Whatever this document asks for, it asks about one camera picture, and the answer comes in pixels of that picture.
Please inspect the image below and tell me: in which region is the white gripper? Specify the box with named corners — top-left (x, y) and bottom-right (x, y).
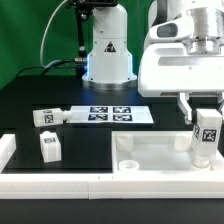
top-left (138, 43), bottom-right (224, 125)

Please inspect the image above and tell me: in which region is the white square tabletop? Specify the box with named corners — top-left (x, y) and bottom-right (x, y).
top-left (111, 130), bottom-right (219, 174)

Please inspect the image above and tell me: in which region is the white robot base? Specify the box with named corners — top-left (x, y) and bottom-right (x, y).
top-left (82, 4), bottom-right (137, 90)

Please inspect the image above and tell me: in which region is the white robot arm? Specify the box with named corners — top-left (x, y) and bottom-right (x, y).
top-left (138, 0), bottom-right (224, 124)

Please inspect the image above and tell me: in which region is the white marker sheet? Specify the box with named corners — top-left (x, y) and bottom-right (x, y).
top-left (67, 106), bottom-right (154, 124)

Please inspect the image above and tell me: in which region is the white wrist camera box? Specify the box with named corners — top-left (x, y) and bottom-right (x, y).
top-left (149, 20), bottom-right (186, 42)

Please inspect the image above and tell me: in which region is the grey cable loop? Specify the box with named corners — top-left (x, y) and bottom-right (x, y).
top-left (39, 0), bottom-right (69, 69)

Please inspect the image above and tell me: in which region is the white U-shaped fence frame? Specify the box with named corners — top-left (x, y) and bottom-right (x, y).
top-left (0, 130), bottom-right (224, 200)

